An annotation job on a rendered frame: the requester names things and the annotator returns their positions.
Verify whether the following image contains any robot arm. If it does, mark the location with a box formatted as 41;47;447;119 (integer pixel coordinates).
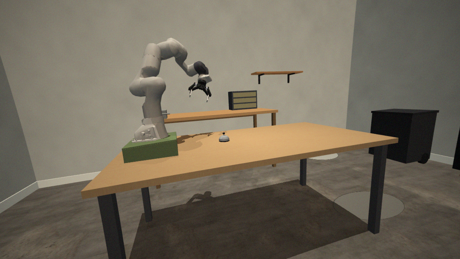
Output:
129;38;212;143

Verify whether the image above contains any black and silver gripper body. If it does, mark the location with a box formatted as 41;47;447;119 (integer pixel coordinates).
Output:
197;79;206;90

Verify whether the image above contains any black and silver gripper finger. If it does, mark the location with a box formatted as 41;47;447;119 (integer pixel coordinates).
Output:
202;85;212;102
188;82;201;97

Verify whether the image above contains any dark grey dome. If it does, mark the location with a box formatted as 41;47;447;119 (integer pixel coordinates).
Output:
219;132;230;142

